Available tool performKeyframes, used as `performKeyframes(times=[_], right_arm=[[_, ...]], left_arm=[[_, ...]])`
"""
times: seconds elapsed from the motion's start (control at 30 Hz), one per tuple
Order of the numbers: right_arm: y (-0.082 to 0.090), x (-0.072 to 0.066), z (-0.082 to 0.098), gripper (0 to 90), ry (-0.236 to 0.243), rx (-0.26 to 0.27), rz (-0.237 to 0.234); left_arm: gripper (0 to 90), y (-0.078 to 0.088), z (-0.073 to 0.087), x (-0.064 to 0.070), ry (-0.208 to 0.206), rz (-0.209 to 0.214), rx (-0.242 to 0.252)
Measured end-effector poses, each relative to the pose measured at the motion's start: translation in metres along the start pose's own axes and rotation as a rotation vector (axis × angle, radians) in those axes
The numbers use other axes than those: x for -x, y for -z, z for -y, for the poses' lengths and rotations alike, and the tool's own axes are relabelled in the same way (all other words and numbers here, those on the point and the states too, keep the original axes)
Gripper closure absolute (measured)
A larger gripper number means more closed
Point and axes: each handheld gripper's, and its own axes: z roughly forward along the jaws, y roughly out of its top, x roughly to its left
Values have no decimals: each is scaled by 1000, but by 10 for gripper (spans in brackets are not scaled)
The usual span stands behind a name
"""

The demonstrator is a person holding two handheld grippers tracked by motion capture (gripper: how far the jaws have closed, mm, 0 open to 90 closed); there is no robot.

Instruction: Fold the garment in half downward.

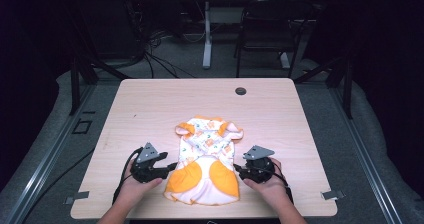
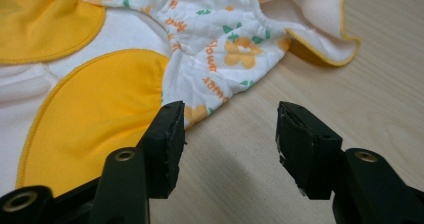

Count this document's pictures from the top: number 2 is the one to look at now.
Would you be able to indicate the white yellow floral baby garment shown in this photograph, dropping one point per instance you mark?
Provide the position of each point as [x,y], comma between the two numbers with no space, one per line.
[120,64]

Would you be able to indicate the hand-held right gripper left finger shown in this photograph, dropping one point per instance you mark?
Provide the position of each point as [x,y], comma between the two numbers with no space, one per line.
[164,150]

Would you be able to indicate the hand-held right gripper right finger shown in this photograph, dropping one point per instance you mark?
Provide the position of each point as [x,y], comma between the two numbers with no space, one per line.
[306,154]

